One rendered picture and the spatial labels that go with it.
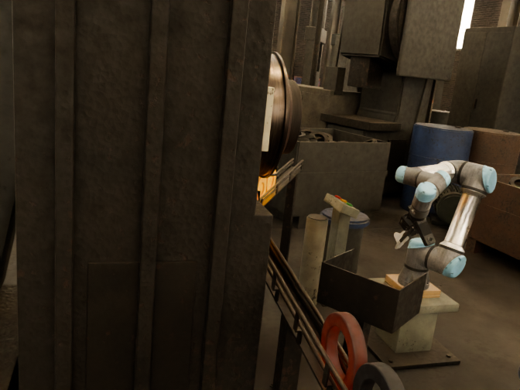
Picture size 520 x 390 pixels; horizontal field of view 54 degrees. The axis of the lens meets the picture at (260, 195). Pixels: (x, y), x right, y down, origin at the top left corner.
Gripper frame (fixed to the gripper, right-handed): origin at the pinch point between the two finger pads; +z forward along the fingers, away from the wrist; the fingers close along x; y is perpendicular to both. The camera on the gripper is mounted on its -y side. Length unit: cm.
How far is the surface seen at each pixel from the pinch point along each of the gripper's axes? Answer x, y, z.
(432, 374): 4, -41, 47
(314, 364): 81, -53, -60
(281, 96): 53, 27, -78
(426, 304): -4.5, -17.0, 27.9
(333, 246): 8, 44, 53
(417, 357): 3, -30, 51
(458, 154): -203, 156, 159
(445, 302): -15.2, -18.1, 31.3
